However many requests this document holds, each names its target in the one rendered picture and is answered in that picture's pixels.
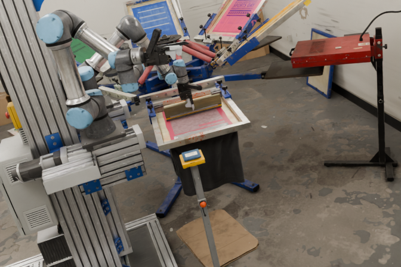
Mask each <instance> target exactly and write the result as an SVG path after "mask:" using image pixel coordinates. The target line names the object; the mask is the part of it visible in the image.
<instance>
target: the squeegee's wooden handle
mask: <svg viewBox="0 0 401 267"><path fill-rule="evenodd" d="M193 103H194V107H195V108H194V110H195V109H199V108H203V107H207V106H210V105H214V104H218V105H220V104H221V98H220V94H214V95H210V96H207V97H203V98H198V99H195V100H193ZM186 104H187V102H184V103H179V104H175V105H171V106H168V107H164V113H165V117H166V119H167V118H170V116H173V115H176V114H180V113H184V112H187V111H192V110H193V109H192V107H186V106H185V105H186Z"/></svg>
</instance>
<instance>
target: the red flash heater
mask: <svg viewBox="0 0 401 267"><path fill-rule="evenodd" d="M360 36H361V35H354V36H343V37H336V38H325V39H314V40H307V41H298V42H297V44H296V47H295V49H294V52H293V53H292V56H291V64H292V68H293V69H294V68H302V67H317V66H331V65H340V64H354V63H369V62H371V57H374V56H375V59H376V44H375V39H374V38H371V39H370V38H369V34H365V35H363V36H362V38H363V41H359V38H360ZM374 37H375V35H374ZM339 46H340V47H341V48H340V49H335V47H339Z"/></svg>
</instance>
